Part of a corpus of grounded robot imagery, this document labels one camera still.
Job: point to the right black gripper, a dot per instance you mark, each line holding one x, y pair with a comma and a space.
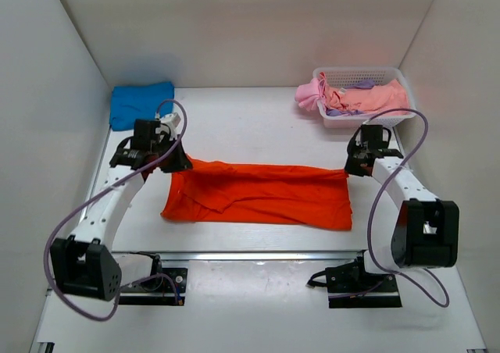
348, 165

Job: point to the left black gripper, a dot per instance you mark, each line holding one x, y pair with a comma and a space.
181, 162

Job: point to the orange t-shirt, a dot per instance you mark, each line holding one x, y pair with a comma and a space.
222, 192

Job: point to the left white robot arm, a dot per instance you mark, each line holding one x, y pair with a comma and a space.
83, 263

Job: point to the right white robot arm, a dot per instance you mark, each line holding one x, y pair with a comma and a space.
426, 232

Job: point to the folded blue t-shirt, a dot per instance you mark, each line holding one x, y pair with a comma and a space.
129, 103

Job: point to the light pink t-shirt in basket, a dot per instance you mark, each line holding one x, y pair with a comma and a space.
365, 101

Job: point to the white plastic basket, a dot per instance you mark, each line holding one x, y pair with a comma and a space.
350, 75

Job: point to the pink t-shirt over basket edge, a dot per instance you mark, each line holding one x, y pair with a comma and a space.
311, 96

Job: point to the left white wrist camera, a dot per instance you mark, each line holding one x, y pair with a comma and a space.
168, 123

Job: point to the aluminium rail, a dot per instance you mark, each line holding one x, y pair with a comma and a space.
252, 256

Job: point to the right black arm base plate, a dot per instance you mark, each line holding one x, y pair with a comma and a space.
349, 286

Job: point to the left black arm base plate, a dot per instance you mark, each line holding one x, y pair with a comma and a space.
159, 292

